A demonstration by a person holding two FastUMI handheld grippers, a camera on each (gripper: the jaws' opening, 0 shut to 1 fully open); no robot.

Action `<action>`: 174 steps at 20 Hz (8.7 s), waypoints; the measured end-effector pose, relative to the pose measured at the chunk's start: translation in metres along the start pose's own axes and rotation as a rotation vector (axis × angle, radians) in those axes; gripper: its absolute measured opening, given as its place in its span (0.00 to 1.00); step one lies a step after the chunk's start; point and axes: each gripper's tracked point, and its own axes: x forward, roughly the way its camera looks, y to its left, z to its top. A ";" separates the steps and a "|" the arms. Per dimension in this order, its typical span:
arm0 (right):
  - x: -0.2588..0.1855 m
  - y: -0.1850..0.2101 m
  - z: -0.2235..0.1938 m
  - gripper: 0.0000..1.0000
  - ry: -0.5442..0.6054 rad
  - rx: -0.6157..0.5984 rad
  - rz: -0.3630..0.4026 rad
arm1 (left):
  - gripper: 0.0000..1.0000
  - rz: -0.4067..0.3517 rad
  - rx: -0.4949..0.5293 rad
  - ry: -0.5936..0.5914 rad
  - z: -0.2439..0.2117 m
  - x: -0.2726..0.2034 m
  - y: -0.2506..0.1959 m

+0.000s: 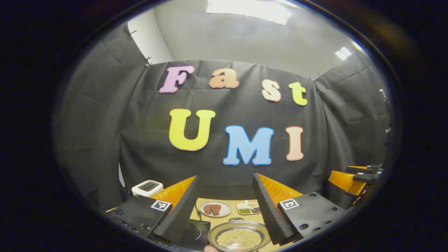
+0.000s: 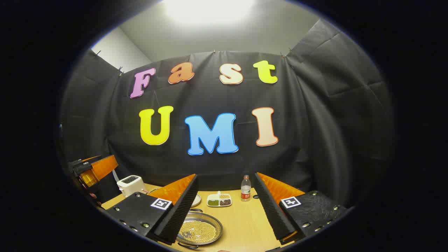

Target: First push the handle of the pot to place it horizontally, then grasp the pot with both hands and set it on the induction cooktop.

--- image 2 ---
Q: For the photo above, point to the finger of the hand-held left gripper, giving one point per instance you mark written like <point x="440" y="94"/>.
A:
<point x="105" y="166"/>

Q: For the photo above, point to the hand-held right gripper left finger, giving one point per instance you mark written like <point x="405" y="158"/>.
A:
<point x="176" y="217"/>

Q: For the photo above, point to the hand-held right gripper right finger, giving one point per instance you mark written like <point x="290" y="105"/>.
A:
<point x="274" y="213"/>

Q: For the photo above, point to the stainless steel pot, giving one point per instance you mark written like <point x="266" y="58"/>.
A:
<point x="214" y="221"/>

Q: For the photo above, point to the pile of soybeans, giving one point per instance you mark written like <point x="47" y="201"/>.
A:
<point x="197" y="231"/>

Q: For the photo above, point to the white round plate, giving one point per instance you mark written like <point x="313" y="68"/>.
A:
<point x="196" y="200"/>

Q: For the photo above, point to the white toaster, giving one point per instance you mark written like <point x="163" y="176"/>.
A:
<point x="130" y="184"/>

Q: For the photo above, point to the clear plastic water bottle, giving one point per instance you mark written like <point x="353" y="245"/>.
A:
<point x="245" y="190"/>

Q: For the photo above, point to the pile of green mung beans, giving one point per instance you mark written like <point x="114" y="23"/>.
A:
<point x="213" y="202"/>

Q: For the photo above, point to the white divided dish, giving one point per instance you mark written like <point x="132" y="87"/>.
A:
<point x="214" y="196"/>

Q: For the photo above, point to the pile of dark red beans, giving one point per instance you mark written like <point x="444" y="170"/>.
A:
<point x="225" y="202"/>

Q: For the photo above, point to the small heap of pale beans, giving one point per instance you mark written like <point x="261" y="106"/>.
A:
<point x="224" y="196"/>

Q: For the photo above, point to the black backdrop cloth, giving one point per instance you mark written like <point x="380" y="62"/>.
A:
<point x="297" y="157"/>

